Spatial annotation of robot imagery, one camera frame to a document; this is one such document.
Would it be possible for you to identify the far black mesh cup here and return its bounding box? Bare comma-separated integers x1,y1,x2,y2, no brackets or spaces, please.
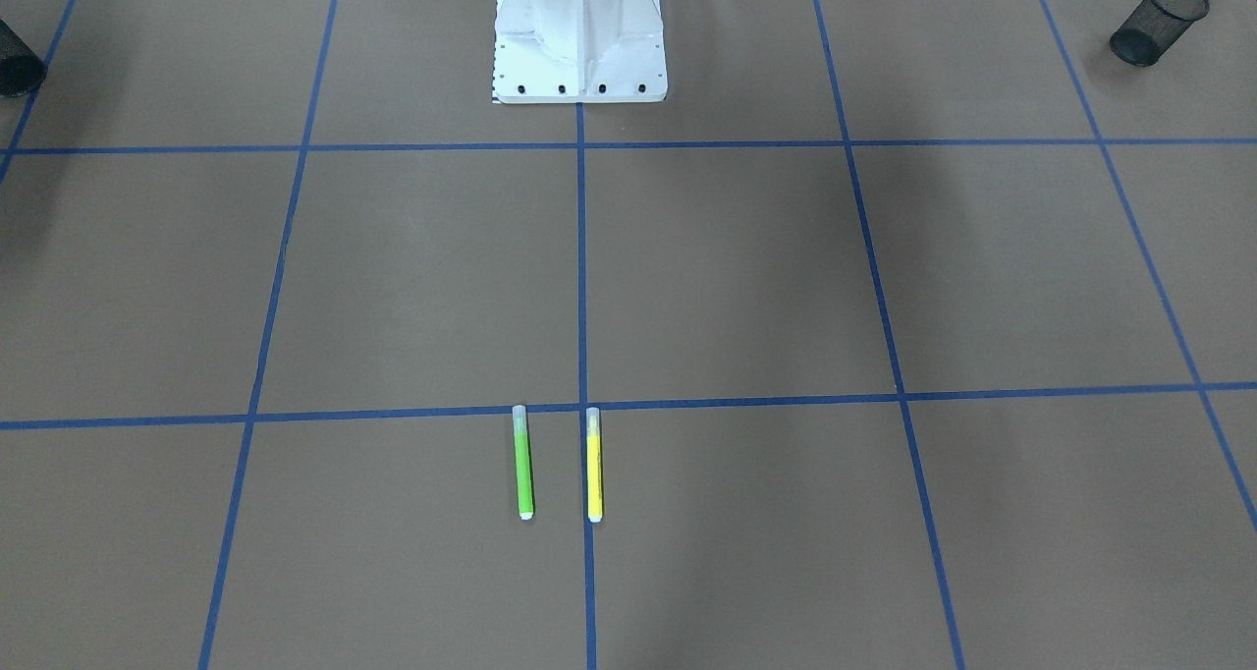
0,20,48,98

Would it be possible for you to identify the yellow marker pen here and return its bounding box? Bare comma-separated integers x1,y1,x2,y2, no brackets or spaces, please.
585,407,605,524

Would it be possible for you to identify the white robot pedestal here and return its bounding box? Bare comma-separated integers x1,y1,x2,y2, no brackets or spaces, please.
491,0,669,106

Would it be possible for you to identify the black mesh cup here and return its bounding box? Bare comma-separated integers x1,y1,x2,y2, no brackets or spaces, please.
0,20,48,98
1109,0,1210,69

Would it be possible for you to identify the near black mesh cup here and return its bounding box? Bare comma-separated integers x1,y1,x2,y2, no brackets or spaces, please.
1109,0,1210,69

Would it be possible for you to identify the green marker pen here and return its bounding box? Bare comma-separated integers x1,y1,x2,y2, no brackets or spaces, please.
512,404,535,520

